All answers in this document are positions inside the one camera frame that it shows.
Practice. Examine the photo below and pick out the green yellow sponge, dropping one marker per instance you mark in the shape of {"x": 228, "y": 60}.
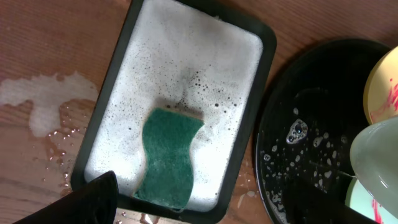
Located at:
{"x": 168, "y": 176}

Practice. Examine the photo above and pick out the black round tray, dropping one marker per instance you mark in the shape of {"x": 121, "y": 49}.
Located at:
{"x": 311, "y": 118}

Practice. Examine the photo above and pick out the yellow plate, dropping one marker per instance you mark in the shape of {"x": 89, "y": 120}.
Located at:
{"x": 380, "y": 91}

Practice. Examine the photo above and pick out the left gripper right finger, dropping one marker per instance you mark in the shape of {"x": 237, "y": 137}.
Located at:
{"x": 306, "y": 204}

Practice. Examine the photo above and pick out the mint green plate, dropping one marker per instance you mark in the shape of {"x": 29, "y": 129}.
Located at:
{"x": 361, "y": 201}
{"x": 373, "y": 157}

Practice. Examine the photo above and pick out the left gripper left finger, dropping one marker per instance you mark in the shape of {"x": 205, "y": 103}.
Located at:
{"x": 96, "y": 202}

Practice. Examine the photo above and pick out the black rectangular soapy tray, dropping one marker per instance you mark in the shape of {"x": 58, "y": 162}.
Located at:
{"x": 199, "y": 58}

